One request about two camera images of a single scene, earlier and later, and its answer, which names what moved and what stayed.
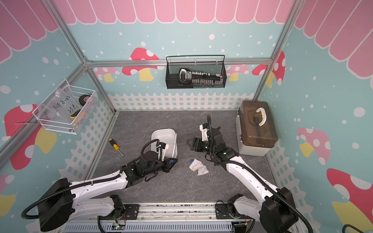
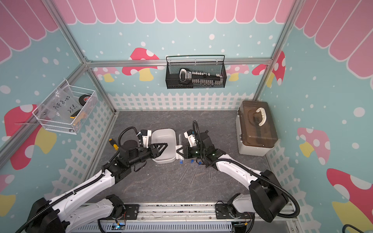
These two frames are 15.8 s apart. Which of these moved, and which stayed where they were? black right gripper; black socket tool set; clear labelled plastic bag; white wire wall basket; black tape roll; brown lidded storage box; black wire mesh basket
Moved: black right gripper
Stayed: black wire mesh basket; brown lidded storage box; black tape roll; clear labelled plastic bag; black socket tool set; white wire wall basket
